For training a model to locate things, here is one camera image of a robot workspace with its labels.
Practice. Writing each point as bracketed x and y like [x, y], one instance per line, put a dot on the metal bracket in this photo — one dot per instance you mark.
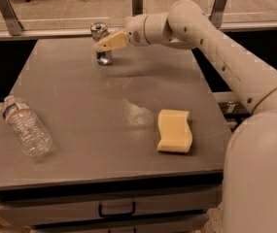
[217, 13]
[14, 27]
[137, 7]

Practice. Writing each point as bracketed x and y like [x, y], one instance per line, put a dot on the clear plastic water bottle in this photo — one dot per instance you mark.
[35, 139]

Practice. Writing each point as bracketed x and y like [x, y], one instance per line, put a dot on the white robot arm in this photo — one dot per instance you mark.
[250, 172]

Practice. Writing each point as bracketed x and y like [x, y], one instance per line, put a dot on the grey lower drawer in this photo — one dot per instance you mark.
[162, 224]

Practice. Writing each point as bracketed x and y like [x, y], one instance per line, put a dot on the middle metal bracket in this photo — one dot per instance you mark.
[137, 7]

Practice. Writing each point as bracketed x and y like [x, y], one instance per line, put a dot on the silver blue redbull can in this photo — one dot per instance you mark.
[99, 31]

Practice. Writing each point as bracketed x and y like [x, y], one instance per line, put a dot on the black drawer handle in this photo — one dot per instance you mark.
[116, 209]

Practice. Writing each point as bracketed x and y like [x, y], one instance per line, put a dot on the yellow sponge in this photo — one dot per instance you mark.
[174, 131]

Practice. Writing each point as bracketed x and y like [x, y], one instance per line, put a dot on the grey drawer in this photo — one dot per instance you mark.
[162, 224]
[90, 207]

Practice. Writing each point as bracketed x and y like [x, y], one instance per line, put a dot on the left metal bracket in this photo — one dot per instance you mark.
[14, 27]

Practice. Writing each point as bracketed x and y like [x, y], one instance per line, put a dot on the right metal bracket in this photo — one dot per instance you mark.
[217, 13]

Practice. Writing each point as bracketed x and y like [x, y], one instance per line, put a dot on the grey upper drawer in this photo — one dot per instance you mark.
[90, 207]

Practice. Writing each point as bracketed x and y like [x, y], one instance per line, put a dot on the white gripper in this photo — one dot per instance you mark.
[135, 30]

